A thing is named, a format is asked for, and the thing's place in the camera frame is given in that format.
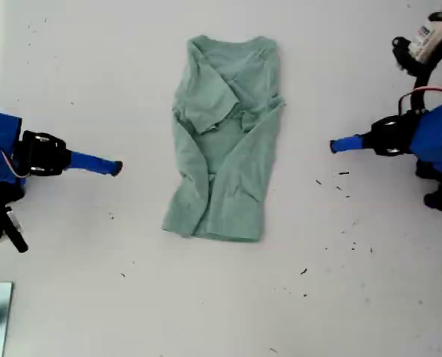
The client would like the green t-shirt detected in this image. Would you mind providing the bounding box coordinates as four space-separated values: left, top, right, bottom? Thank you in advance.
161 35 288 245

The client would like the arm red white wire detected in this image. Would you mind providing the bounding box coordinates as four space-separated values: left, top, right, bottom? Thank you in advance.
0 139 25 180

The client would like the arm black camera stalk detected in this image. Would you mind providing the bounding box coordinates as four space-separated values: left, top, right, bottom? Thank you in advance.
4 206 29 254
409 65 437 112

